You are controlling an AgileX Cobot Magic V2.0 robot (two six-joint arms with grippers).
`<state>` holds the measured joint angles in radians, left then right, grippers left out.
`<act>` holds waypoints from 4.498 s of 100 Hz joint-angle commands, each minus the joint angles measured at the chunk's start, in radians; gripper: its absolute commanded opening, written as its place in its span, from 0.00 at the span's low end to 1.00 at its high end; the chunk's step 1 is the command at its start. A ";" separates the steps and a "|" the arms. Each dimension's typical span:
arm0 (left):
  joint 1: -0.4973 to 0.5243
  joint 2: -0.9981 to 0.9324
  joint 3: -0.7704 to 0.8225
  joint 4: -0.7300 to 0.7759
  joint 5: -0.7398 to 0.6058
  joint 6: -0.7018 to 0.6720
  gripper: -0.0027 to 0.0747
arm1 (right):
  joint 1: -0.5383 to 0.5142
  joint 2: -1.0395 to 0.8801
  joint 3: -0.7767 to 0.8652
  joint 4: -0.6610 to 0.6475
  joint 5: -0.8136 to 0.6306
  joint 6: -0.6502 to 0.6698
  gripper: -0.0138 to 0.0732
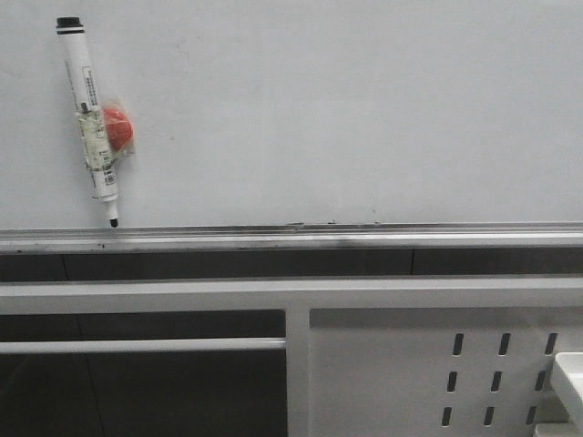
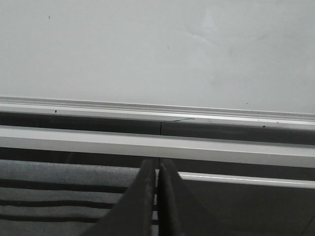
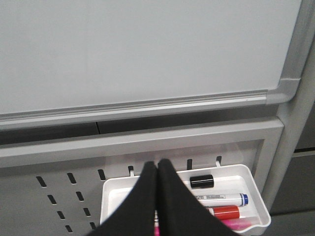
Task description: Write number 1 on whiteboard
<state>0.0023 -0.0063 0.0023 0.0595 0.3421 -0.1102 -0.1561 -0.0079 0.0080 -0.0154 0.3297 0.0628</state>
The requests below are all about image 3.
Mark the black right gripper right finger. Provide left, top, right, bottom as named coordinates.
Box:
left=157, top=159, right=237, bottom=236

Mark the white whiteboard with grey frame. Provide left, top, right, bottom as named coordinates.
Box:
left=0, top=0, right=315, bottom=131

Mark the blue capped white marker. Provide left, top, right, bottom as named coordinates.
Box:
left=195, top=193, right=249, bottom=207

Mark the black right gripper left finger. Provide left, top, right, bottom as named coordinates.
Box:
left=88, top=161, right=158, bottom=236

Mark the pink marker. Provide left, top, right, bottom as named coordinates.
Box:
left=154, top=216, right=260, bottom=236

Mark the white plastic marker tray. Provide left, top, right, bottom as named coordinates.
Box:
left=99, top=164, right=271, bottom=236

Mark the red capped white marker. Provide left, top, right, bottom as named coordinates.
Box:
left=206, top=206, right=240, bottom=220

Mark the grey metal pegboard stand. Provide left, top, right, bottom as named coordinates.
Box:
left=0, top=0, right=315, bottom=236

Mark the black marker cap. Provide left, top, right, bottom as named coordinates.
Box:
left=189, top=175, right=214, bottom=188

